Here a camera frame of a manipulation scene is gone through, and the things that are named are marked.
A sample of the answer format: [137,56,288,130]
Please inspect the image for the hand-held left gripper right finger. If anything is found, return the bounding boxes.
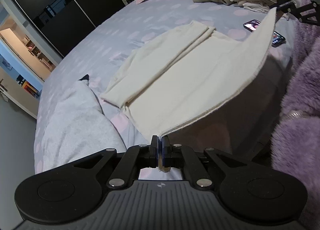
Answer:
[161,135,247,189]

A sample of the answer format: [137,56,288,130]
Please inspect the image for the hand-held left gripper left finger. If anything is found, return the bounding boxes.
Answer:
[75,135,159,189]

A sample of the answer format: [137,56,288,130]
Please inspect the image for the cream long-sleeve shirt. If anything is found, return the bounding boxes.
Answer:
[100,7,278,173]

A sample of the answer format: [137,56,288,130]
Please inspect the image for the purple fleece robe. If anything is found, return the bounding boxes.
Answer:
[270,0,320,230]

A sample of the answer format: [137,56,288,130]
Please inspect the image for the white shelf unit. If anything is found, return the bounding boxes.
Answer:
[21,34,57,71]

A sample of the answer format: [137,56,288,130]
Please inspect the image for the black sliding wardrobe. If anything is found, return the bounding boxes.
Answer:
[6,0,144,58]

